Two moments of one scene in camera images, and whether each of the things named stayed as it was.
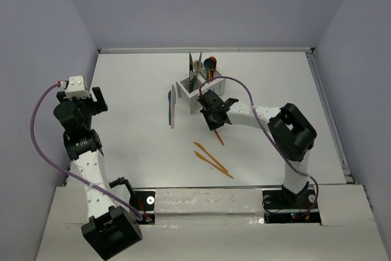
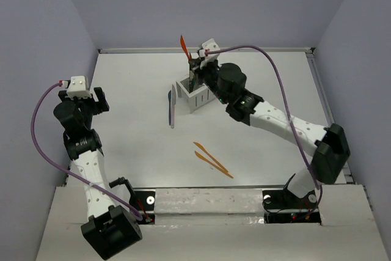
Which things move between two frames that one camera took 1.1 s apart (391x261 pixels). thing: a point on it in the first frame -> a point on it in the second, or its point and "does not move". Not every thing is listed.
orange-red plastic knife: [220, 137] -> [184, 47]
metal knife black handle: [190, 74] does not move
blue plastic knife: [169, 98] does not move
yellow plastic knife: [204, 150] does not move
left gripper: [98, 106] does not move
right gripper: [212, 125] -> [200, 73]
